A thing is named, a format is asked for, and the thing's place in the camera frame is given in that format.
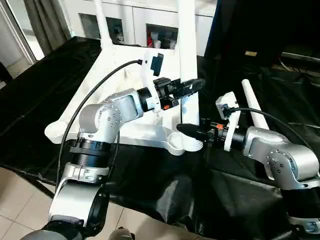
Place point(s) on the white cabinet with glass doors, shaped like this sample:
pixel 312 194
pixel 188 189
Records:
pixel 140 15

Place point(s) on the dark robot foot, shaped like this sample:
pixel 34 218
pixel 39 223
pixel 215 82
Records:
pixel 122 233

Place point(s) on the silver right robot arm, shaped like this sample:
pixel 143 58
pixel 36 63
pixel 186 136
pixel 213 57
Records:
pixel 275 150

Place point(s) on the grey curtain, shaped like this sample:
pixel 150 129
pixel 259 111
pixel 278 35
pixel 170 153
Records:
pixel 47 25

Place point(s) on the black case with gold label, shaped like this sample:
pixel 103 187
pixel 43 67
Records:
pixel 245 27

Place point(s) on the white plastic table leg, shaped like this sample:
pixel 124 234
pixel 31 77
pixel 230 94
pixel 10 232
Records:
pixel 253 105
pixel 102 22
pixel 187 50

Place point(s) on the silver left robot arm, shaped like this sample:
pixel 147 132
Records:
pixel 110 112

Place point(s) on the black metal stand leg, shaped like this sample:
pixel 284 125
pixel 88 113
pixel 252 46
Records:
pixel 32 183

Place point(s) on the grey metal rod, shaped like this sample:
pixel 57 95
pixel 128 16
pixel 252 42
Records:
pixel 300 56

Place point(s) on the black mat cover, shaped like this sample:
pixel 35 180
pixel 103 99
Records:
pixel 50 87

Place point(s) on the white plastic table top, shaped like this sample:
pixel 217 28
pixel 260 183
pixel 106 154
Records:
pixel 120 62

